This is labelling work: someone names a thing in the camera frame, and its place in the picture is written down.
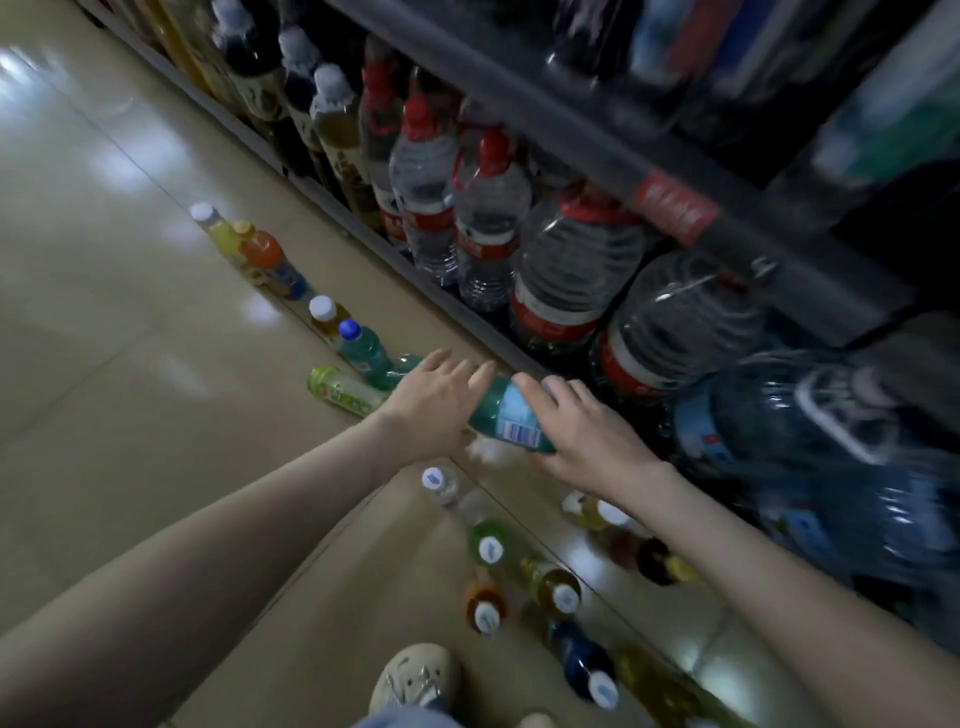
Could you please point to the person's right forearm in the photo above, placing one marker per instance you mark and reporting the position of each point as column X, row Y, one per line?
column 810, row 600

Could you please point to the amber tea bottle white cap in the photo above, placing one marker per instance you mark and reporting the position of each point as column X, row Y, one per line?
column 327, row 315

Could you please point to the red price tag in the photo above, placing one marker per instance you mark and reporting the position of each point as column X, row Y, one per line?
column 675, row 207

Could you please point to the teal bottle blue cap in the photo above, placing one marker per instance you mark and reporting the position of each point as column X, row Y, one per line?
column 363, row 348
column 507, row 417

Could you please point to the orange bottle yellow cap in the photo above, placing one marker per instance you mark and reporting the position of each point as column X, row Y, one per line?
column 273, row 258

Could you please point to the person's white right shoe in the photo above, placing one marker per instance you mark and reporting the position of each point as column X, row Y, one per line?
column 537, row 720

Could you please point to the person's left hand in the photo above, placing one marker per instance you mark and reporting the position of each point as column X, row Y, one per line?
column 428, row 405

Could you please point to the person's left forearm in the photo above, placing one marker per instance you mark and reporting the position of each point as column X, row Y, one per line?
column 165, row 585

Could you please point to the person's white left shoe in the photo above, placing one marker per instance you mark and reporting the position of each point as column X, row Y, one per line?
column 413, row 678

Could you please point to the person's blue jeans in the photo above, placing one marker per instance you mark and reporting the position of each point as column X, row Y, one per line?
column 408, row 719

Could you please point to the orange juice bottle white cap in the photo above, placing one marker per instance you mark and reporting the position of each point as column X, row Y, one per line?
column 594, row 512

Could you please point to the dark blue bottle white cap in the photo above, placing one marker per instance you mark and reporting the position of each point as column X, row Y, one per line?
column 585, row 668

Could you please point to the person's white shoe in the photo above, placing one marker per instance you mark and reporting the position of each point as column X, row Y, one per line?
column 537, row 720
column 413, row 678

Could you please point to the dark grey store shelving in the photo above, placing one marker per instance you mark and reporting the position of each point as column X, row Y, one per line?
column 750, row 255

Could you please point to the row of large water jugs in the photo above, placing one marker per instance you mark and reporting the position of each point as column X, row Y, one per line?
column 570, row 285

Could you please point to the person's right hand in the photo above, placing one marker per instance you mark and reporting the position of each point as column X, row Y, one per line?
column 593, row 443

